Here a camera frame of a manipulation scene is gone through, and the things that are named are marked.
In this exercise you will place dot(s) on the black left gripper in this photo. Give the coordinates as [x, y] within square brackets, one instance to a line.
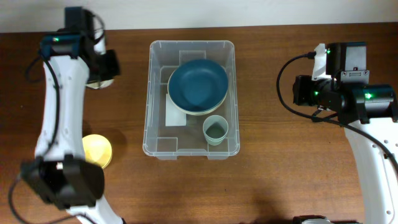
[115, 67]

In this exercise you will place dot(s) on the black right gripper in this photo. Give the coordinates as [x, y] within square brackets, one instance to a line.
[300, 91]

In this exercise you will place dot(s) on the white cup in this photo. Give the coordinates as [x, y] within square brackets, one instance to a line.
[101, 82]

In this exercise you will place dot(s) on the yellow small bowl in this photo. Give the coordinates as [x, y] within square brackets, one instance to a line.
[98, 150]

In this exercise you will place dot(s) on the cream bowl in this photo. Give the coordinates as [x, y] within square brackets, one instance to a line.
[197, 102]

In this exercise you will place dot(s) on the blue bowl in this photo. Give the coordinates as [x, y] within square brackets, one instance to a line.
[200, 73]

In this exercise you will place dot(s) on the mint green cup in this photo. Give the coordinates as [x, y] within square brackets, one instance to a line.
[215, 129]

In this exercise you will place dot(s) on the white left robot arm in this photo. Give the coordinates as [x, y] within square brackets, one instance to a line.
[60, 174]

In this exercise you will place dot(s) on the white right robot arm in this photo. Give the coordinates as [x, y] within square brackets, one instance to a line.
[368, 114]

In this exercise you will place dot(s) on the clear plastic storage bin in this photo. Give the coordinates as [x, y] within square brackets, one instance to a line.
[169, 142]

